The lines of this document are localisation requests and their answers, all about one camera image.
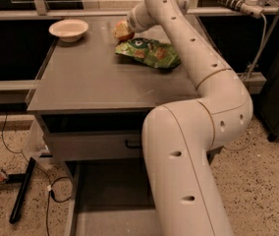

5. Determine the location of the white paper bowl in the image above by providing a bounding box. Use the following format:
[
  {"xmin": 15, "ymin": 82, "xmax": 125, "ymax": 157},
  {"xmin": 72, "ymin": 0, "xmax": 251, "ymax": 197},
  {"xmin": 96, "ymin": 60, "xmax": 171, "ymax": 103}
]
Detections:
[{"xmin": 49, "ymin": 19, "xmax": 88, "ymax": 42}]

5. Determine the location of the open grey middle drawer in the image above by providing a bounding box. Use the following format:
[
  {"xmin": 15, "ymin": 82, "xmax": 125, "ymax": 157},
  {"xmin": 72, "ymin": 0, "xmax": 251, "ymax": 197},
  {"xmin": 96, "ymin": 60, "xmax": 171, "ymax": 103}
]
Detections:
[{"xmin": 64, "ymin": 158, "xmax": 162, "ymax": 236}]

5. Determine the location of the black drawer handle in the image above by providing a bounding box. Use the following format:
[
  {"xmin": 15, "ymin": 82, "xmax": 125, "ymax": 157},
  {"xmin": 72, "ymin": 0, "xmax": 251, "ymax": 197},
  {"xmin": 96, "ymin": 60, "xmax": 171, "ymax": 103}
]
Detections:
[{"xmin": 125, "ymin": 140, "xmax": 142, "ymax": 149}]

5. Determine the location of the grey drawer cabinet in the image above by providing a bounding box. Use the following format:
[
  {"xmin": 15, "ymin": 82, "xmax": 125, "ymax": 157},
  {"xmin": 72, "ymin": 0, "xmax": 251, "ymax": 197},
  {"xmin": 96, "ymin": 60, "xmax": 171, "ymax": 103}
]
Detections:
[{"xmin": 26, "ymin": 15, "xmax": 226, "ymax": 236}]

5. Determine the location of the green chip bag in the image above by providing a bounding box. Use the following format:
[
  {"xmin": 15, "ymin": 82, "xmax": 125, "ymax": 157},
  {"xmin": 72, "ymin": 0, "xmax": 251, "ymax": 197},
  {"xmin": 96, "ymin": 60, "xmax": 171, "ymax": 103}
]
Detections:
[{"xmin": 115, "ymin": 37, "xmax": 181, "ymax": 69}]

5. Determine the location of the black floor stand bar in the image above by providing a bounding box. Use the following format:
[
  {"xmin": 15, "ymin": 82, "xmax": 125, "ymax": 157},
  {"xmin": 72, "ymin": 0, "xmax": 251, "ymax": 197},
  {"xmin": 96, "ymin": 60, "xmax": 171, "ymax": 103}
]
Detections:
[{"xmin": 9, "ymin": 157, "xmax": 35, "ymax": 224}]

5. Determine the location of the black floor cable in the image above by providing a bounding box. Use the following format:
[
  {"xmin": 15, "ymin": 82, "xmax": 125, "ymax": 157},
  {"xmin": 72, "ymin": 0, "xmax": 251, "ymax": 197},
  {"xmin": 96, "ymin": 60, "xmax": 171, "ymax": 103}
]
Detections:
[{"xmin": 0, "ymin": 113, "xmax": 73, "ymax": 236}]

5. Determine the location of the grey upper drawer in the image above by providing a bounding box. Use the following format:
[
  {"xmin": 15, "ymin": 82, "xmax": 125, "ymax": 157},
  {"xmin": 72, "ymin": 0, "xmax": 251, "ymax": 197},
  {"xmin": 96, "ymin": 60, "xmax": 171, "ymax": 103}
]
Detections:
[{"xmin": 41, "ymin": 110, "xmax": 147, "ymax": 161}]

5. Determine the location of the white cable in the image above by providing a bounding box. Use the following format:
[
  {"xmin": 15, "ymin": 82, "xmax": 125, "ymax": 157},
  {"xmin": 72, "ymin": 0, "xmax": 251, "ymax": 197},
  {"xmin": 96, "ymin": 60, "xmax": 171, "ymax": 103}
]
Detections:
[{"xmin": 241, "ymin": 13, "xmax": 267, "ymax": 82}]

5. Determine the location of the orange fruit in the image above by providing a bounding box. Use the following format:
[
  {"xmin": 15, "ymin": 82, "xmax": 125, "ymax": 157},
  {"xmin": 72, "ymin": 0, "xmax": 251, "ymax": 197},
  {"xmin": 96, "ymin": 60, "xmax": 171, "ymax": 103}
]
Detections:
[{"xmin": 113, "ymin": 22, "xmax": 135, "ymax": 41}]

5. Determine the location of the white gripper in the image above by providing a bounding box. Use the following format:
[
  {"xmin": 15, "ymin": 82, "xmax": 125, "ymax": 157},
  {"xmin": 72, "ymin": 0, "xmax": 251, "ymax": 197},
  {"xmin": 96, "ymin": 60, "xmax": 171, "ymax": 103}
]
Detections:
[{"xmin": 113, "ymin": 2, "xmax": 157, "ymax": 36}]

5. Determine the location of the striped tube with white cap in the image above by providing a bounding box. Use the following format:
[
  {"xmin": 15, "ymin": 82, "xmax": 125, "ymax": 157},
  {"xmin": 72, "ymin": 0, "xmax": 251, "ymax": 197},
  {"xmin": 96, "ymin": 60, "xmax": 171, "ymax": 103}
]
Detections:
[{"xmin": 214, "ymin": 0, "xmax": 263, "ymax": 19}]

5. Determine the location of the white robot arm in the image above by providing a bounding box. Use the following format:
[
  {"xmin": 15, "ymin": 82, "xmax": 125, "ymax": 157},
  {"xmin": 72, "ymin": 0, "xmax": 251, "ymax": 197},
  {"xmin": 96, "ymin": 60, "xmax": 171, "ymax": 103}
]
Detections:
[{"xmin": 127, "ymin": 0, "xmax": 252, "ymax": 236}]

